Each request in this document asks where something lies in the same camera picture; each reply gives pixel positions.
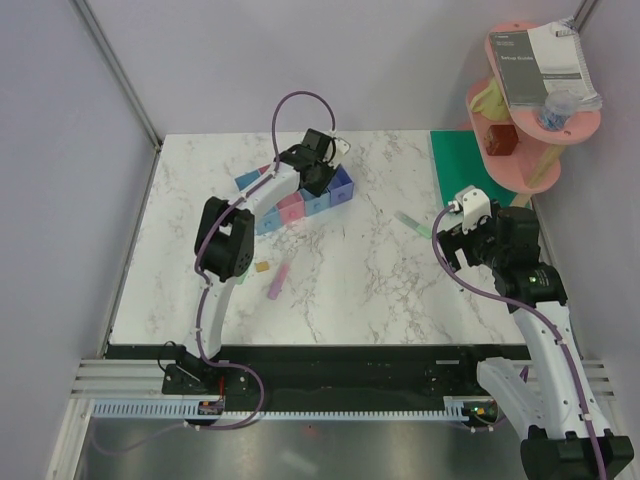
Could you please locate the medium blue bin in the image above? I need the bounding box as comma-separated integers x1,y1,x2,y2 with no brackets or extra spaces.
299,189,331,217

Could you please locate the purple bin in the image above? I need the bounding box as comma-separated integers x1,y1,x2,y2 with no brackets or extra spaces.
328,166,354,207

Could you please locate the pink bin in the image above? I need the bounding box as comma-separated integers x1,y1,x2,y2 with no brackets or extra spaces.
276,192,306,225

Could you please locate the green highlighter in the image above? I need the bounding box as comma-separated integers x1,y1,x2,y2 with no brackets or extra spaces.
236,271,249,285
394,211,432,239

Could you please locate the light blue bin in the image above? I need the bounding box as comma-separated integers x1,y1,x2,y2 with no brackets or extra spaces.
235,166,283,235

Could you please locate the pink highlighter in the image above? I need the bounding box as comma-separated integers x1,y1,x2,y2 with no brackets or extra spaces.
267,262,290,300

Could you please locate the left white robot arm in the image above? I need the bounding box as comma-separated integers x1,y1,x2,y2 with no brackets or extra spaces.
162,139,337,395

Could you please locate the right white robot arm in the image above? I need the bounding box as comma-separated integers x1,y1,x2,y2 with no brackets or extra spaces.
432,188,634,479

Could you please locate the green cutting mat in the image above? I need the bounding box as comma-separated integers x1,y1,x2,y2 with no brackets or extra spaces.
430,130,516,206

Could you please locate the pink tiered shelf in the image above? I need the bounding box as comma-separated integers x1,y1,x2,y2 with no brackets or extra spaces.
465,40,601,205

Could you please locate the brown box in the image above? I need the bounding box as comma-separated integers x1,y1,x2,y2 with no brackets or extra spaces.
483,124,519,156

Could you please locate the clear jar of clips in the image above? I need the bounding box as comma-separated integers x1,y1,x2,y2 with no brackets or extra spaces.
536,90,580,131

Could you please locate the setup guide booklet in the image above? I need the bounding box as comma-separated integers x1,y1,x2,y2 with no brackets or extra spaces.
489,28,554,108

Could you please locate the spiral notebook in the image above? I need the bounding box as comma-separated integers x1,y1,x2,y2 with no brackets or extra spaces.
527,17,602,111

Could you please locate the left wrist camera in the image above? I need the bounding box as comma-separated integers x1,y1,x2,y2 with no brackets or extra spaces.
324,136,351,165

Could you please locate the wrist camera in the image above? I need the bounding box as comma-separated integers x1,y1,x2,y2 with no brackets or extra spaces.
448,185,492,234
324,136,351,165

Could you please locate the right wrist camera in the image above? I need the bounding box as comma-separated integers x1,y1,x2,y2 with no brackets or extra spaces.
448,185,492,234

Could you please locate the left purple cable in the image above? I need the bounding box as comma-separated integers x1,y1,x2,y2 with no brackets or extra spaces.
92,90,337,455

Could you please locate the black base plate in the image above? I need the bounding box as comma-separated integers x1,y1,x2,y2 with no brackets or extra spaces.
106,344,529,411

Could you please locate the aluminium rail frame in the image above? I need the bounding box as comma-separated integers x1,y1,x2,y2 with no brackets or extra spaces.
47,357,617,480

